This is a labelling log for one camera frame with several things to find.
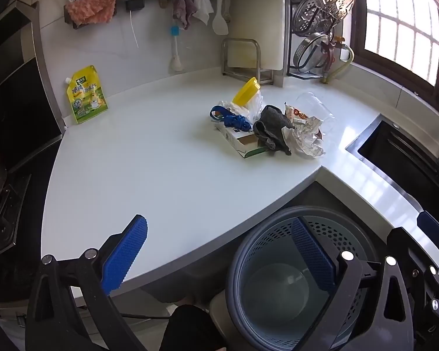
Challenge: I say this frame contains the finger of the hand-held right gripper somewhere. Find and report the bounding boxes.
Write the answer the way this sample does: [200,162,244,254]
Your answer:
[416,210,439,254]
[386,227,439,300]

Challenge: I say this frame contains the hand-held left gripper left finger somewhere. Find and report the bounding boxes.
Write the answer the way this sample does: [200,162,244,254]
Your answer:
[25,214,148,351]

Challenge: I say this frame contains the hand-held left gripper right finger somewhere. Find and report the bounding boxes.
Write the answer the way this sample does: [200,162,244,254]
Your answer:
[291,217,415,351]

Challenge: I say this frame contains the grey perforated trash basket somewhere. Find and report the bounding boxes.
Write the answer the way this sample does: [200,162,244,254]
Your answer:
[225,207,388,351]

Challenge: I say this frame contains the white paper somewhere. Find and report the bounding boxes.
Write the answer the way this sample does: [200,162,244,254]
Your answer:
[281,115,326,158]

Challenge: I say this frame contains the dark grey sock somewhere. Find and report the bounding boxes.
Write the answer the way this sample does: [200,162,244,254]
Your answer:
[252,105,295,156]

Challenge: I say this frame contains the white carton box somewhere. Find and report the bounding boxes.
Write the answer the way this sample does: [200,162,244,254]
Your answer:
[215,119,269,159]

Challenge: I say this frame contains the clear plastic cup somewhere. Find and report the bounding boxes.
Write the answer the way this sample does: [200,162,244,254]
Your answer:
[296,92,337,134]

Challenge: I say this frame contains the blue lanyard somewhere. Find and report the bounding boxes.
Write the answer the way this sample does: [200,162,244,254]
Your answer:
[210,105,253,132]

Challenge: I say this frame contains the black kitchen sink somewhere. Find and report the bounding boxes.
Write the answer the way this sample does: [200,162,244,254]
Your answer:
[346,113,439,235]

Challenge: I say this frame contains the person's dark trouser leg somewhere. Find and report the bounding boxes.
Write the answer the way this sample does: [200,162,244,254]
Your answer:
[161,304,227,351]

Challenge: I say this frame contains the yellow spouted pouch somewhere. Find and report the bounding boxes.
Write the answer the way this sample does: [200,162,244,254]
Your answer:
[63,65,108,125]

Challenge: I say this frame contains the glass pot lid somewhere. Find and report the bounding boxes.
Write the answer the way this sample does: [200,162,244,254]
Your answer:
[294,32,339,72]

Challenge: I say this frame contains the blue and white bottle brush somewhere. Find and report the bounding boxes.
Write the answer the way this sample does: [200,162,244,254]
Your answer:
[168,25,184,72]

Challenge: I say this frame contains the gas valve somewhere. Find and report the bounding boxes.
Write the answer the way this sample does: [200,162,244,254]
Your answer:
[333,36,346,61]

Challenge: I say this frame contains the brown framed window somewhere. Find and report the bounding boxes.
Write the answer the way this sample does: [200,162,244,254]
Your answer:
[349,0,439,97]

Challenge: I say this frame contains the metal cutting board rack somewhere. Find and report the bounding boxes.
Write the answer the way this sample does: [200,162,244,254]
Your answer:
[221,38,275,85]

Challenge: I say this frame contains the black dish rack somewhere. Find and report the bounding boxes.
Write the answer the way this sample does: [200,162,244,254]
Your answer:
[283,0,346,79]

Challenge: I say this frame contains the white cutting board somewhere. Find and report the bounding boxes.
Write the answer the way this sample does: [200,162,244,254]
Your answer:
[229,0,288,71]

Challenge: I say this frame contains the white rice paddle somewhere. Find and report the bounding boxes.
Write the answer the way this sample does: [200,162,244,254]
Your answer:
[212,0,229,36]

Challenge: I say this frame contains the metal steamer tray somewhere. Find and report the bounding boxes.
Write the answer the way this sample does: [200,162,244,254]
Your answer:
[292,0,356,32]

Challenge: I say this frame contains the pink dish cloth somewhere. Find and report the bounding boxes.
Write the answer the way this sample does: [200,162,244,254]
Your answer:
[65,0,126,27]

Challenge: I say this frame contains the mauve cloth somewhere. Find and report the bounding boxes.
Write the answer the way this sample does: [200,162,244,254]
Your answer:
[172,0,197,30]

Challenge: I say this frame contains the white cloth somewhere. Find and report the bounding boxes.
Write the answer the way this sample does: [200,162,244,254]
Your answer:
[193,0,215,26]

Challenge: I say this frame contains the black floor cable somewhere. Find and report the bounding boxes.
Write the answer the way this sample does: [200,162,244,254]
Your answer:
[121,312,172,319]

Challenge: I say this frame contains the yellow gas hose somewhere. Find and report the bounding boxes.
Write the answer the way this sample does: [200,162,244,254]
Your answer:
[322,46,355,84]

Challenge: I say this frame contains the white cable tie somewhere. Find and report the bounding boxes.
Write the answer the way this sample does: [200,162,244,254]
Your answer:
[129,9,140,48]

